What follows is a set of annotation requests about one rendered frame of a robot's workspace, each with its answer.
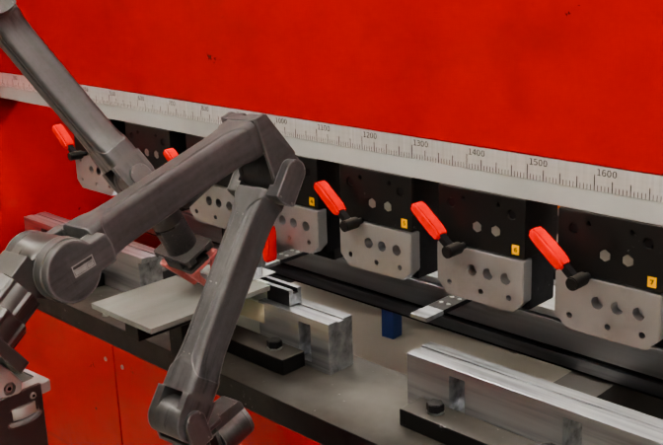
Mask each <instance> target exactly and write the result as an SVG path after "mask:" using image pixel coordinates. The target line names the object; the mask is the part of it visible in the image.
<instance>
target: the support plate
mask: <svg viewBox="0 0 663 445"><path fill-rule="evenodd" d="M209 271H210V265H209V264H208V265H207V266H206V267H205V268H204V269H202V270H201V271H200V272H201V273H204V274H207V275H208V274H209ZM203 287H204V286H203V285H201V284H198V283H196V284H194V285H193V284H192V283H190V282H188V281H187V280H185V279H183V278H181V277H178V276H176V275H175V276H172V277H169V278H166V279H163V280H160V281H157V282H154V283H151V284H148V285H145V286H142V287H139V288H136V289H132V290H129V291H126V292H123V293H120V294H117V295H114V296H111V297H109V298H106V299H103V300H100V301H97V302H94V303H92V309H95V310H97V311H99V312H101V313H104V314H106V315H108V316H111V317H113V318H115V319H117V320H120V321H122V322H124V323H126V324H129V325H131V326H133V327H135V328H138V329H140V330H142V331H144V332H146V333H148V334H154V333H157V332H160V331H162V330H165V329H168V328H170V327H173V326H176V325H178V324H181V323H184V322H186V321H189V320H191V319H192V317H193V314H194V311H195V309H196V306H197V303H198V301H199V298H200V295H201V293H202V290H203ZM269 290H270V285H268V284H265V283H262V282H259V281H256V280H254V281H252V284H251V287H250V289H249V292H248V295H247V298H246V299H248V298H251V297H254V296H256V295H259V294H261V293H263V292H266V291H269Z"/></svg>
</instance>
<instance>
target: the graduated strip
mask: <svg viewBox="0 0 663 445"><path fill-rule="evenodd" d="M0 86H5V87H11V88H16V89H22V90H28V91H33V92H37V90H36V89H35V88H34V87H33V85H32V84H31V83H30V82H29V81H28V79H27V78H26V77H25V76H21V75H15V74H8V73H2V72H0ZM80 86H81V87H82V88H83V89H84V91H85V92H86V93H87V94H88V95H89V97H90V98H91V99H92V100H93V102H94V103H100V104H106V105H111V106H117V107H123V108H128V109H134V110H140V111H149V112H155V113H160V114H166V115H172V116H177V117H183V118H189V119H194V120H200V121H206V122H211V123H217V124H221V123H222V121H221V116H223V115H225V114H226V113H228V112H229V111H232V112H238V113H246V114H249V113H253V114H260V113H259V112H252V111H241V110H234V109H228V108H222V107H215V106H210V105H203V104H197V103H191V102H184V101H178V100H172V99H165V98H159V97H153V96H146V95H140V94H134V93H127V92H122V91H115V90H109V89H103V88H96V87H90V86H84V85H80ZM267 116H268V117H269V119H270V120H271V121H272V123H273V124H274V125H275V127H276V128H277V129H278V130H279V132H280V133H281V134H282V135H284V136H290V137H295V138H301V139H307V140H312V141H318V142H324V143H329V144H334V145H340V146H345V147H351V148H357V149H362V150H368V151H374V152H379V153H385V154H391V155H396V156H402V157H408V158H412V159H418V160H424V161H429V162H435V163H441V164H446V165H452V166H458V167H463V168H469V169H475V170H480V171H486V172H491V173H497V174H502V175H507V176H513V177H519V178H524V179H530V180H536V181H541V182H547V183H553V184H558V185H569V186H574V187H580V188H586V189H591V190H597V191H602V192H607V193H613V194H619V195H624V196H630V197H636V198H641V199H647V200H653V201H658V202H663V177H660V176H654V175H648V174H642V173H636V172H630V171H623V170H617V169H611V168H604V167H598V166H592V165H585V164H579V163H572V162H566V161H560V160H554V159H548V158H542V157H535V156H529V155H523V154H516V153H510V152H504V151H497V150H491V149H484V148H478V147H473V146H466V145H460V144H454V143H447V142H441V141H435V140H428V139H422V138H416V137H409V136H403V135H397V134H391V133H385V132H378V131H372V130H366V129H359V128H353V127H347V126H340V125H334V124H328V123H321V122H315V121H309V120H303V119H297V118H290V117H284V116H278V115H271V114H267Z"/></svg>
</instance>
